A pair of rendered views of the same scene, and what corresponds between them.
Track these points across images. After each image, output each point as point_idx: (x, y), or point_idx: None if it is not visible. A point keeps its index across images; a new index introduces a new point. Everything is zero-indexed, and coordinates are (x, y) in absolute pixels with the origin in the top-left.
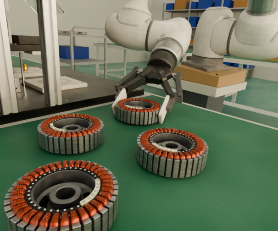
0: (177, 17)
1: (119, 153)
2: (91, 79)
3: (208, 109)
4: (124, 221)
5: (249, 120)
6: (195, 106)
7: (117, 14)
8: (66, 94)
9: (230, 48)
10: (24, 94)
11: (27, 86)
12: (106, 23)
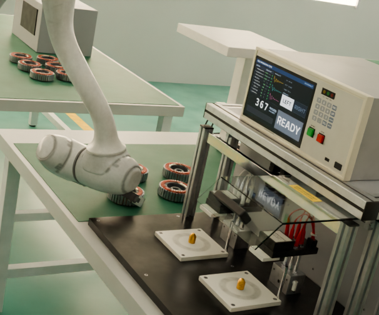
0: (60, 135)
1: (152, 185)
2: (143, 255)
3: (49, 192)
4: (161, 171)
5: (35, 177)
6: (54, 198)
7: (130, 157)
8: (177, 225)
9: None
10: (215, 232)
11: None
12: (141, 171)
